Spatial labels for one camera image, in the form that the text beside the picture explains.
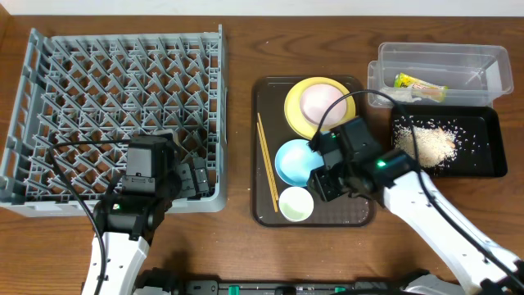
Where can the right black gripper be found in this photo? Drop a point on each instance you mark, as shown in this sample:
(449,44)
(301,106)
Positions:
(324,186)

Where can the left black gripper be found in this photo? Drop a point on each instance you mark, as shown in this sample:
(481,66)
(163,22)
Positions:
(195,179)

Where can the small white green cup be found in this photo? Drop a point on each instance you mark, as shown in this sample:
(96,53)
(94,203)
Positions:
(296,204)

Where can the white pink bowl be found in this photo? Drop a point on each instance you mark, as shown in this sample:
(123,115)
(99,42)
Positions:
(316,99)

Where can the snack wrapper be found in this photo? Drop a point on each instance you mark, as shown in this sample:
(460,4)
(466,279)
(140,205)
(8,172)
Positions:
(420,88)

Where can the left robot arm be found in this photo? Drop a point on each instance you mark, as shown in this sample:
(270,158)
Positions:
(131,210)

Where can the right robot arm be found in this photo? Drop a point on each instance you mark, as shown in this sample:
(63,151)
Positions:
(480,265)

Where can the pile of rice waste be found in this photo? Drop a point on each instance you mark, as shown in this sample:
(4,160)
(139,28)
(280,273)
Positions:
(440,143)

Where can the clear plastic waste bin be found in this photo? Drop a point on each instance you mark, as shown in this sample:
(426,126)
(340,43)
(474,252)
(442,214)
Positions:
(475,74)

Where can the grey plastic dishwasher rack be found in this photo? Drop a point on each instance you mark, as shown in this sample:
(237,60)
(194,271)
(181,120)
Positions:
(81,97)

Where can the black waste tray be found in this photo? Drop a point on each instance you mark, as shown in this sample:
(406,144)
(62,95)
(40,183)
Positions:
(483,121)

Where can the light blue bowl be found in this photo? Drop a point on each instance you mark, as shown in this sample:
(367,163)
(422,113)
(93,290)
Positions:
(295,160)

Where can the wooden chopstick right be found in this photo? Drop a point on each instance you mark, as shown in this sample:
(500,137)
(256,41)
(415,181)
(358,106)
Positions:
(259,119)

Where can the wooden chopstick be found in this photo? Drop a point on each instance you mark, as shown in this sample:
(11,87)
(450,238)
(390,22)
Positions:
(267,166)
(259,119)

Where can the yellow round plate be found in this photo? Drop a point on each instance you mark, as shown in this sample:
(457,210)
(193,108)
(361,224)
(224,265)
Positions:
(294,115)

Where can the dark brown serving tray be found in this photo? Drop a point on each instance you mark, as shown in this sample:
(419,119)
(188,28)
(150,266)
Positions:
(269,95)

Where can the wooden chopstick left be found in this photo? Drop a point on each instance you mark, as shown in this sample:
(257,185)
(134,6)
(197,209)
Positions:
(267,166)

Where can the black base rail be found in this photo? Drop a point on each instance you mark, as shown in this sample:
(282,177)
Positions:
(213,287)

